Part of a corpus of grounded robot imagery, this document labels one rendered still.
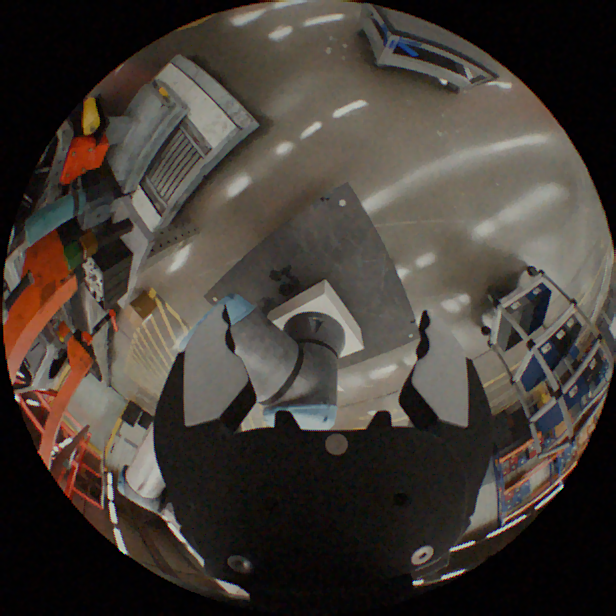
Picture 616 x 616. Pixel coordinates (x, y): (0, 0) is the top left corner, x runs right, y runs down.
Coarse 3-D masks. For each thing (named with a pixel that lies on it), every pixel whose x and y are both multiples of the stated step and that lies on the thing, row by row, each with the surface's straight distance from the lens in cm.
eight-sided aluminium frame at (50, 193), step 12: (60, 132) 73; (72, 132) 74; (60, 144) 76; (60, 156) 78; (60, 168) 80; (48, 192) 87; (36, 204) 92; (24, 228) 96; (24, 240) 93; (12, 252) 93
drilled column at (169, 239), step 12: (168, 228) 89; (180, 228) 93; (192, 228) 97; (156, 240) 82; (168, 240) 85; (180, 240) 88; (192, 240) 101; (156, 252) 78; (168, 252) 87; (144, 264) 78
